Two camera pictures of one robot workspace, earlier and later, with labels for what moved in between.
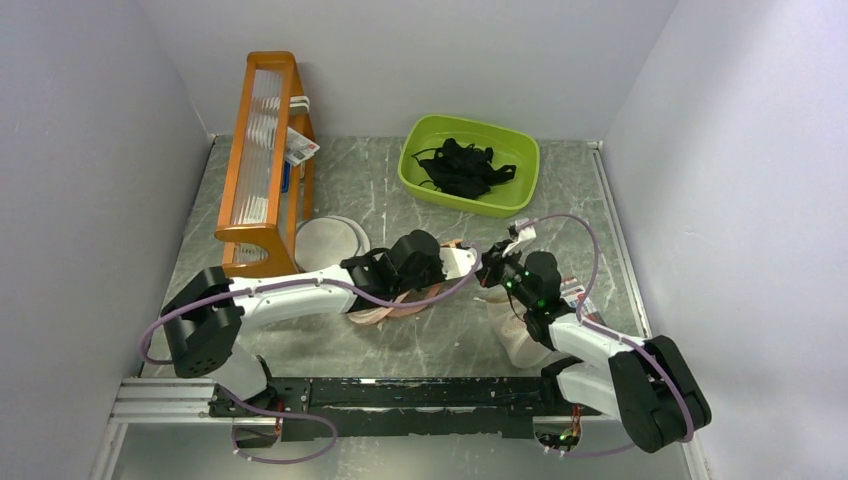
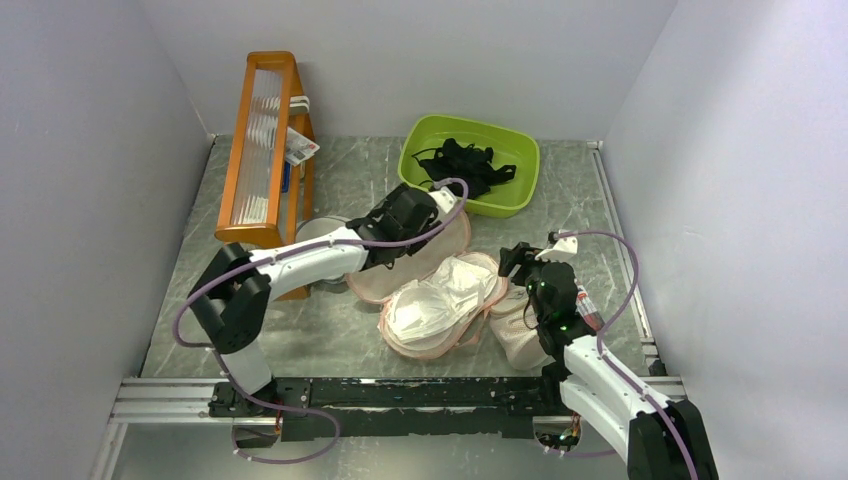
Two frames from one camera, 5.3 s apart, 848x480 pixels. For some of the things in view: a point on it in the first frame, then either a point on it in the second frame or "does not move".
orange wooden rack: x=258 y=233 does not move
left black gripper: x=447 y=266 to x=432 y=227
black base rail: x=314 y=407 does not move
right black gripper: x=492 y=262 to x=524 y=255
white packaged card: x=298 y=147 does not move
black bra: x=461 y=169 does not move
